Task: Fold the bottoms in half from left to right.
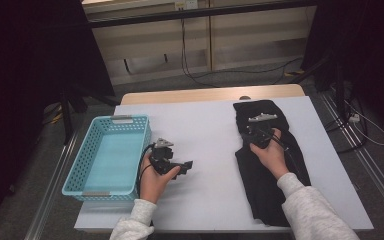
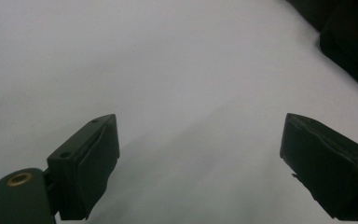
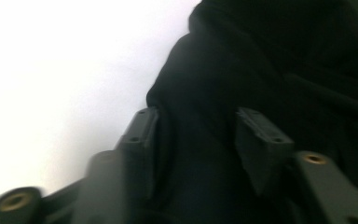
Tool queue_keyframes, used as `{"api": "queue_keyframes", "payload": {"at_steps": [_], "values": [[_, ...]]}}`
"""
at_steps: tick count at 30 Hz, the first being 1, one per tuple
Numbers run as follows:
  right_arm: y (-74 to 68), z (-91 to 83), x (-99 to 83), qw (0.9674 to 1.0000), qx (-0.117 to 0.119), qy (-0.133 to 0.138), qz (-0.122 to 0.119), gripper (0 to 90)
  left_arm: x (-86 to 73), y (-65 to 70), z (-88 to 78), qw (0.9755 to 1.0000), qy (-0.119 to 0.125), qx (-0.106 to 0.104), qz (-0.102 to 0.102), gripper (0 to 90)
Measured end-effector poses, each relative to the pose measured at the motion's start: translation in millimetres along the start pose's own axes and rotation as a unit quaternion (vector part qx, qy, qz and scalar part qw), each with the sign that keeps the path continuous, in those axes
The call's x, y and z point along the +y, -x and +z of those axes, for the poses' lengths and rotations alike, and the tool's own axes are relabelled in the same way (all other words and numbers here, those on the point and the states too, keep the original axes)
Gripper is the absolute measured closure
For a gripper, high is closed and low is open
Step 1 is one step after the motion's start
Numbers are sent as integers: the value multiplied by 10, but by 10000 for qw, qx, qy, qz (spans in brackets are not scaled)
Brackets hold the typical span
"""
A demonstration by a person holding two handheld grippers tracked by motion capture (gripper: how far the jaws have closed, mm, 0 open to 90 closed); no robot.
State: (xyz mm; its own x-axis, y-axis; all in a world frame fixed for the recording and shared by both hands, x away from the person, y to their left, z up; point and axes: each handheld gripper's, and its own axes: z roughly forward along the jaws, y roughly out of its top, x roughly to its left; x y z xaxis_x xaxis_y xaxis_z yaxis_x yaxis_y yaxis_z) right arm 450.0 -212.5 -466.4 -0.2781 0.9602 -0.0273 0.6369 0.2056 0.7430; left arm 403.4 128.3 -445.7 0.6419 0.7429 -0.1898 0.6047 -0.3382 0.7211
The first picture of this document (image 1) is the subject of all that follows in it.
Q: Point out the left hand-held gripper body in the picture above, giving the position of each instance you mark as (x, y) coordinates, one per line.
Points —
(162, 156)

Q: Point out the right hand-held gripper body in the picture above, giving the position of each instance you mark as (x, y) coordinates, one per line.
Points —
(260, 133)

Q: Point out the light blue plastic basket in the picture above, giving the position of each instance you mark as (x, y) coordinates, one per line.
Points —
(113, 160)

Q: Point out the black shorts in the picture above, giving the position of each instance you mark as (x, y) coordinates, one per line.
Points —
(263, 193)

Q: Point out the person's right hand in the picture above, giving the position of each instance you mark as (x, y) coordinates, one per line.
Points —
(273, 160)

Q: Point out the person's left hand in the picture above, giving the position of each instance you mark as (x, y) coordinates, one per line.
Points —
(153, 186)

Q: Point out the grey table grommet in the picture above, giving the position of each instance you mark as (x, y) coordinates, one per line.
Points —
(245, 97)

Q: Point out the beige cabinet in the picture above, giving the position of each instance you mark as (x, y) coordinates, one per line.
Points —
(246, 43)

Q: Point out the black metal stand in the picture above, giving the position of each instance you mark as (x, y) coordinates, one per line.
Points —
(338, 83)

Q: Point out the black tripod stand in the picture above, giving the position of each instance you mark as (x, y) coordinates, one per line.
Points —
(67, 116)

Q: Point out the black metal bar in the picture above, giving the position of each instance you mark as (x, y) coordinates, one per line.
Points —
(213, 12)

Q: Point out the narrow black curtain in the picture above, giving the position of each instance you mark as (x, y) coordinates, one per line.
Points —
(373, 50)

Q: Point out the wide black curtain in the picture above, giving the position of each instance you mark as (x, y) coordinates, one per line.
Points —
(20, 66)

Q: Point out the aluminium rail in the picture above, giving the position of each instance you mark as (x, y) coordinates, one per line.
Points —
(363, 156)
(50, 193)

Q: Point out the white wall socket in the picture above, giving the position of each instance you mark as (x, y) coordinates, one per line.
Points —
(186, 4)

